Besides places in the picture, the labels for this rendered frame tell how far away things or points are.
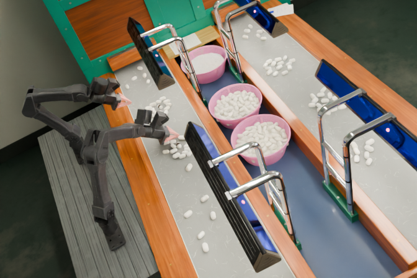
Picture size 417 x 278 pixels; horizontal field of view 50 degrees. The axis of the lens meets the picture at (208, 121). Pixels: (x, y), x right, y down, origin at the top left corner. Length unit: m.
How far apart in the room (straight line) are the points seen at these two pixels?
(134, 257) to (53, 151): 0.91
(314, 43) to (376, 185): 0.94
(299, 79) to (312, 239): 0.87
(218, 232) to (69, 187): 0.88
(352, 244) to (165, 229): 0.70
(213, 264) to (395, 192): 0.72
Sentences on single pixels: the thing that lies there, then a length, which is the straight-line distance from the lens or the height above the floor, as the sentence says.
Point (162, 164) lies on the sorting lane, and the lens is 2.07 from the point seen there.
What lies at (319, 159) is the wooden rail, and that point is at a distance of 1.87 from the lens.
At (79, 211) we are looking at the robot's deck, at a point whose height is 0.67.
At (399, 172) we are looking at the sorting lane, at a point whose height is 0.74.
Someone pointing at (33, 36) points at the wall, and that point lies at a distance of 3.45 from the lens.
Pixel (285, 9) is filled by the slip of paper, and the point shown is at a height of 0.77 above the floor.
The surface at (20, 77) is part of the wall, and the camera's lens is 3.58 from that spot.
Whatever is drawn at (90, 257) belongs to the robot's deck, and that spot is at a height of 0.67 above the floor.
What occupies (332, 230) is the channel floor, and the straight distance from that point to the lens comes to 1.78.
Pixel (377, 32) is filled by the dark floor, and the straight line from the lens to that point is 3.85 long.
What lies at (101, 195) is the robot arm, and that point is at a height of 0.88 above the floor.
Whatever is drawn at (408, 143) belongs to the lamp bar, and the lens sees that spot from 1.48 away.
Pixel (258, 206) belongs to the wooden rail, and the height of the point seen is 0.76.
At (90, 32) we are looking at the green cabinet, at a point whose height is 1.04.
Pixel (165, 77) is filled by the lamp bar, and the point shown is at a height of 1.09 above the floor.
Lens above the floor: 2.18
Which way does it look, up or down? 41 degrees down
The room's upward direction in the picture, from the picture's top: 20 degrees counter-clockwise
